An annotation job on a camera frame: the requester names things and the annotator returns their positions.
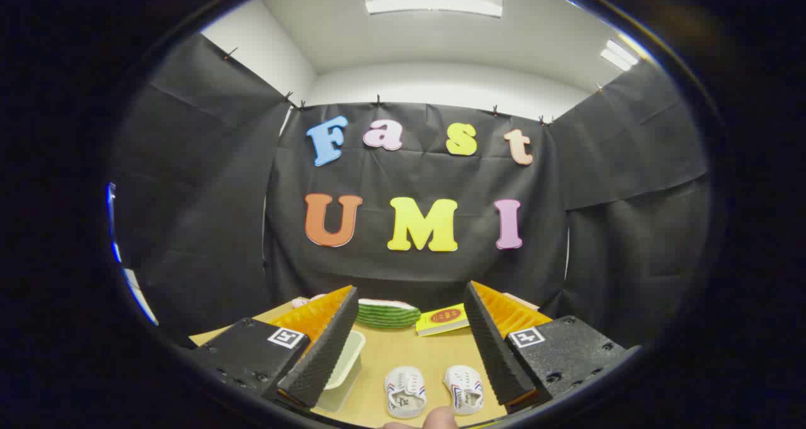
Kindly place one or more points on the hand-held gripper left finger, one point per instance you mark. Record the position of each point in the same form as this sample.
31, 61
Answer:
321, 360

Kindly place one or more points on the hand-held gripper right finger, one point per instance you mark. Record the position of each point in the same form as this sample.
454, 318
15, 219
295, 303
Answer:
494, 353

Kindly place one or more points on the pale green storage box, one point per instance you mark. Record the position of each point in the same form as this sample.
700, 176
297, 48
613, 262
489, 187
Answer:
347, 363

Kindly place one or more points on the white canvas shoe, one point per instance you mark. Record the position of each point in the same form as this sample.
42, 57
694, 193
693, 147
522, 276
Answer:
405, 388
464, 386

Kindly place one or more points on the stack of beige books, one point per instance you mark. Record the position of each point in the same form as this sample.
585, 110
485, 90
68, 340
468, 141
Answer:
522, 302

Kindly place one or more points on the yellow book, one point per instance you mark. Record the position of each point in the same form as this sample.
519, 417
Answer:
444, 319

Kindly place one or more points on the pink and green plush toy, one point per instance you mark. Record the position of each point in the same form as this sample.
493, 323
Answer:
305, 300

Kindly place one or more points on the watermelon slice plush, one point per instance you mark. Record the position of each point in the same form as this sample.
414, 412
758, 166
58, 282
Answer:
387, 314

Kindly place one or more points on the small ceiling light panel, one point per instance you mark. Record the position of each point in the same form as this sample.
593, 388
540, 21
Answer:
619, 55

